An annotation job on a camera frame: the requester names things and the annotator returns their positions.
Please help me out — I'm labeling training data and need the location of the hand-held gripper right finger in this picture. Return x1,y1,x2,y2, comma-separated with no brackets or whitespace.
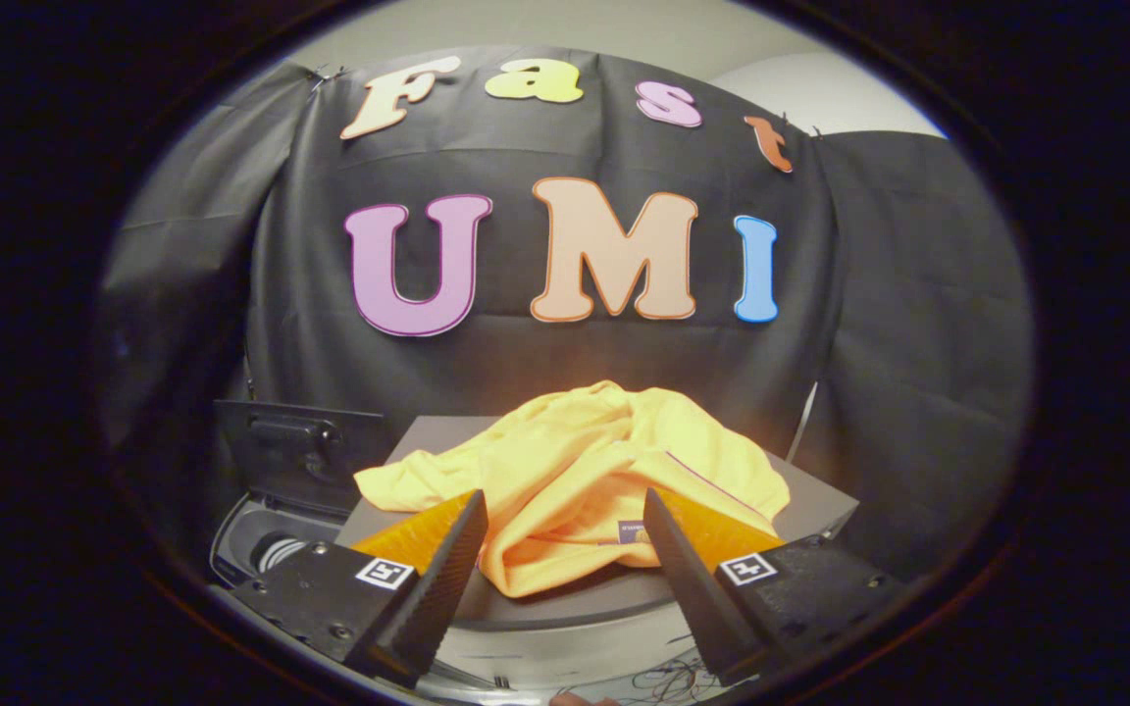
643,487,905,687

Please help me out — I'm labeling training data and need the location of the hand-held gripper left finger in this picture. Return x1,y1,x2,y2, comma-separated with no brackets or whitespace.
231,488,489,689

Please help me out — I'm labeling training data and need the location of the yellow orange shirt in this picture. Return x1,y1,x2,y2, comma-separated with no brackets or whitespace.
354,380,792,599

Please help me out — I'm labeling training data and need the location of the black backdrop cloth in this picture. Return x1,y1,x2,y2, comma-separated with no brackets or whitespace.
99,44,1035,580

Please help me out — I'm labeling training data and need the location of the black floor cable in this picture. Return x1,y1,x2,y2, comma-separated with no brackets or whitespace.
624,655,728,703

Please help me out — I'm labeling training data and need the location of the beige cabinet with dark frame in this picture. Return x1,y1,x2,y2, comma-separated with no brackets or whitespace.
334,415,860,689

